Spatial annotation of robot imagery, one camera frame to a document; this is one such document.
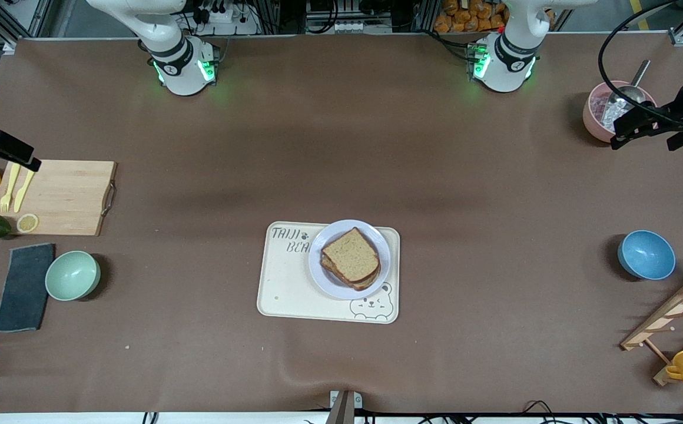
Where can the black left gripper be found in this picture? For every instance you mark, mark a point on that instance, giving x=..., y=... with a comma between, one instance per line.
x=679, y=109

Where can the brown bread slice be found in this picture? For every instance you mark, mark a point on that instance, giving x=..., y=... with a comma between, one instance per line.
x=371, y=282
x=350, y=254

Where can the lavender round plate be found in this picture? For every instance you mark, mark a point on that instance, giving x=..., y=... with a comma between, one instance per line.
x=328, y=235

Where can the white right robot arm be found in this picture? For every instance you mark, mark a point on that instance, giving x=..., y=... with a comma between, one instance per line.
x=182, y=70

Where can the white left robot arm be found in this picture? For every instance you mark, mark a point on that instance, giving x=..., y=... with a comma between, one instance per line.
x=509, y=65

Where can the metal scoop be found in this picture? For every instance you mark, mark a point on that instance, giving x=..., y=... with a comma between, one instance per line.
x=627, y=95

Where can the yellow plastic knife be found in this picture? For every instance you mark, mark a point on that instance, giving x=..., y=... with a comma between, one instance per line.
x=23, y=189

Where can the yellow plastic fork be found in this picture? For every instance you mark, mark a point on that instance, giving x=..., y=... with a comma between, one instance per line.
x=9, y=188

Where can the clear ice cubes pile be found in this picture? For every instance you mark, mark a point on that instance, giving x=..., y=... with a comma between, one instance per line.
x=603, y=109

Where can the pink bowl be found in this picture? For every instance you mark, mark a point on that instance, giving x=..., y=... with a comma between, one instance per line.
x=592, y=121

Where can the wooden cutting board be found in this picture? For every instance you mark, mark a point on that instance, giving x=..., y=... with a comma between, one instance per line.
x=65, y=200

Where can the lemon half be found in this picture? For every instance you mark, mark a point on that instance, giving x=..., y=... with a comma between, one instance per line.
x=27, y=223

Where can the mint green bowl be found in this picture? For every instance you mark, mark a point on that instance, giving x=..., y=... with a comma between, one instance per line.
x=72, y=275

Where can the dark grey cloth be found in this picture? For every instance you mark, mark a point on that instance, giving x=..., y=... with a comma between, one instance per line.
x=22, y=288

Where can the blue bowl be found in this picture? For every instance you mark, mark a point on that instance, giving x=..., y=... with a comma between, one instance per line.
x=646, y=255

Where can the wooden peg rack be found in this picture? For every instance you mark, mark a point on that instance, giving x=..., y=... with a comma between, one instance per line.
x=671, y=315

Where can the orange buns pile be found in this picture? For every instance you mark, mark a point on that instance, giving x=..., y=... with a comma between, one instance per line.
x=465, y=17

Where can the white power strip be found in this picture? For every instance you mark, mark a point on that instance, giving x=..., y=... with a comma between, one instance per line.
x=224, y=15

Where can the cream bear print tray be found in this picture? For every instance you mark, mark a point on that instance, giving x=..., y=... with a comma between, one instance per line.
x=288, y=282

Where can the white socket strip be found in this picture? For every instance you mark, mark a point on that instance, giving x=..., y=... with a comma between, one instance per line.
x=353, y=26

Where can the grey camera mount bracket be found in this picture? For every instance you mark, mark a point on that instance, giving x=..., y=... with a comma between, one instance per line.
x=343, y=406

